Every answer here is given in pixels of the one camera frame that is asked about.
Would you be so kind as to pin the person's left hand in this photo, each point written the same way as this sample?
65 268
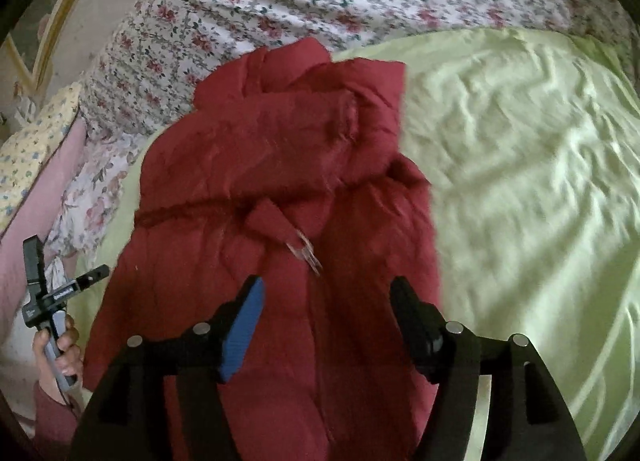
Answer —
70 353

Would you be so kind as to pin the yellow floral pillow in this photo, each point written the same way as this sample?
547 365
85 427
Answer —
35 141

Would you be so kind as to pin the light green bed sheet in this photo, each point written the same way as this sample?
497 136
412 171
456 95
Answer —
525 166

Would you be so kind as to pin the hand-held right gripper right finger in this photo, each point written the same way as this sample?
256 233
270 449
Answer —
412 321

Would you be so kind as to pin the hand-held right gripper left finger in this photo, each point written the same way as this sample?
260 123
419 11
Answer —
243 328

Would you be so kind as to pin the white pink-flowered cloth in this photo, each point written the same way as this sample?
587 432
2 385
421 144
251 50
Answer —
95 196

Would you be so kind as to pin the pink pillow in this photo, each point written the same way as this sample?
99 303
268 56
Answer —
30 246

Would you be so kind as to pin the red puffer jacket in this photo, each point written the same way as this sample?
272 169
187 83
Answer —
280 166

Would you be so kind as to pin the gold picture frame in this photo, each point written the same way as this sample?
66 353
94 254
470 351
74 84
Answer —
55 11

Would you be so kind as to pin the person's left forearm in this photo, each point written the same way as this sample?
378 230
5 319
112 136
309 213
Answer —
52 416

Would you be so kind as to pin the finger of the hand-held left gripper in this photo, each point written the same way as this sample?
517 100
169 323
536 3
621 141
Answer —
92 277

